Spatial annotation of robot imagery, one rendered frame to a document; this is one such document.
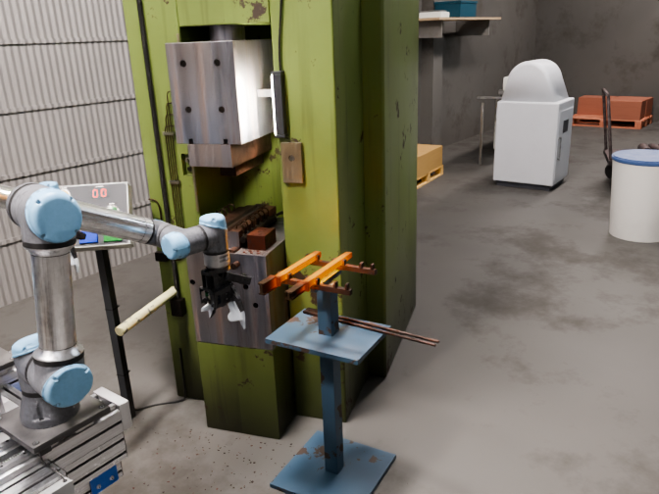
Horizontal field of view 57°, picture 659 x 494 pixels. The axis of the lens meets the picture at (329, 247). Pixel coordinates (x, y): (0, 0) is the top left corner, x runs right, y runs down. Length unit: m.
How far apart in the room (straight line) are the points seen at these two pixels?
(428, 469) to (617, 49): 11.37
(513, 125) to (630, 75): 6.24
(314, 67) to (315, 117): 0.20
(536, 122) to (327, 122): 4.95
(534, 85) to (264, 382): 5.28
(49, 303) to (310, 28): 1.47
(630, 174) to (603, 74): 7.89
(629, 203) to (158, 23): 4.20
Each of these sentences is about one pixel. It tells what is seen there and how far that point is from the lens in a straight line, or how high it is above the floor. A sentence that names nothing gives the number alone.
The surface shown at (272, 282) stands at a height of 0.94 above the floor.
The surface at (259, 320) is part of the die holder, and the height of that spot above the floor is 0.61.
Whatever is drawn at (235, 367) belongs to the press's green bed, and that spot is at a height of 0.36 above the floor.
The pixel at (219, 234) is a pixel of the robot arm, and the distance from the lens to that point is 1.75.
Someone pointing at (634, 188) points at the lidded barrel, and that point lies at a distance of 5.65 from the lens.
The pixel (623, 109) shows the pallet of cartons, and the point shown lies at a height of 0.34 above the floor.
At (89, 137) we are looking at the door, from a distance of 5.13.
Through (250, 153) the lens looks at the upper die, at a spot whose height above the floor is 1.30.
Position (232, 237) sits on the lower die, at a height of 0.96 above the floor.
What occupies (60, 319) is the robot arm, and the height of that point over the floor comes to 1.15.
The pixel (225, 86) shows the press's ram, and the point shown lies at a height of 1.59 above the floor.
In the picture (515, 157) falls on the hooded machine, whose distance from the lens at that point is 7.37.
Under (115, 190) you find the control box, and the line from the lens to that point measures 2.78.
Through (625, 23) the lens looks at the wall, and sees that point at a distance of 13.33.
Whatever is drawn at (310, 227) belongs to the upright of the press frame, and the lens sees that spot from 2.62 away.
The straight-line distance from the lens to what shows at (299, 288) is 2.09.
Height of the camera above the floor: 1.76
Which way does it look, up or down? 19 degrees down
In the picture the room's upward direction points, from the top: 2 degrees counter-clockwise
